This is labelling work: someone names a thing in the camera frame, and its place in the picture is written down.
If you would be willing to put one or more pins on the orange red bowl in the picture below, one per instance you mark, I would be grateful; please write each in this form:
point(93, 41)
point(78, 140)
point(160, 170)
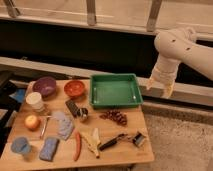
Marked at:
point(74, 88)

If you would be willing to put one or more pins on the red yellow apple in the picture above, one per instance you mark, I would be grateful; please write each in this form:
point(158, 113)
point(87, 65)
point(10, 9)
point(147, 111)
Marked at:
point(32, 122)

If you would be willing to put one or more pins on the orange carrot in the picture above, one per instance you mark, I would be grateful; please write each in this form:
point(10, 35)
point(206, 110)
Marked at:
point(78, 146)

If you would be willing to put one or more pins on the black side stand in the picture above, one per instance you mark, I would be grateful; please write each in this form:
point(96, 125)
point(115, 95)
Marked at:
point(6, 102)

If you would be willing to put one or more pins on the light blue grey towel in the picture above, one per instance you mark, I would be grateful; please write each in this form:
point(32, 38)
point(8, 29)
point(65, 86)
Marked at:
point(66, 126)

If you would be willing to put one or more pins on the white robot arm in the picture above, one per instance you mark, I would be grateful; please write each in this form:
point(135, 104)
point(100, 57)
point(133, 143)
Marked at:
point(177, 46)

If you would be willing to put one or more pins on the white paper cup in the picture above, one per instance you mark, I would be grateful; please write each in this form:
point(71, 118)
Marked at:
point(35, 100)

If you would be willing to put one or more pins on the black binder clip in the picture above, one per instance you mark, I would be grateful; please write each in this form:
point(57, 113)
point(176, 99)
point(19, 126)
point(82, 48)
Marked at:
point(138, 139)

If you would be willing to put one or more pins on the wooden table board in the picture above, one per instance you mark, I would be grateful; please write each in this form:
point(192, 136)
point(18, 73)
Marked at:
point(122, 153)

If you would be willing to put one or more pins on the bunch of red grapes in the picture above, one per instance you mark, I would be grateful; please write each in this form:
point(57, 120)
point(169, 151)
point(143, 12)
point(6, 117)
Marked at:
point(116, 116)

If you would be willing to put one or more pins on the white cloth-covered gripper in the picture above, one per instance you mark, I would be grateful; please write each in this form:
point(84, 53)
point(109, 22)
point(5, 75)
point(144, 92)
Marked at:
point(165, 72)

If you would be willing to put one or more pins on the black handled peeler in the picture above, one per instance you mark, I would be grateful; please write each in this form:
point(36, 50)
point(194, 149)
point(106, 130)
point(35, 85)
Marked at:
point(112, 142)

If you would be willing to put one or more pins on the green plastic tray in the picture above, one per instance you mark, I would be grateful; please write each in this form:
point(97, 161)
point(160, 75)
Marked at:
point(114, 91)

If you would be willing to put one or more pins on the blue cloth at edge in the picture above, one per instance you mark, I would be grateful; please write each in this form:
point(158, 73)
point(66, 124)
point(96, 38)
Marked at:
point(19, 95)

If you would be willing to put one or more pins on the small metal cup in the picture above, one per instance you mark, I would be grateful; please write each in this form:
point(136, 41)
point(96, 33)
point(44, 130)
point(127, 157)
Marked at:
point(83, 114)

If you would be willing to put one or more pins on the purple bowl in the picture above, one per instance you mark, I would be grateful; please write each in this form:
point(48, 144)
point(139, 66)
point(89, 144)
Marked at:
point(46, 86)

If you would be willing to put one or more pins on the metal butter knife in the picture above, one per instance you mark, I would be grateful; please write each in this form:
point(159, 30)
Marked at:
point(44, 126)

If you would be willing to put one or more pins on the blue sponge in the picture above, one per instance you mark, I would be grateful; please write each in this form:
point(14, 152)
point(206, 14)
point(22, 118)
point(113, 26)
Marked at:
point(49, 149)

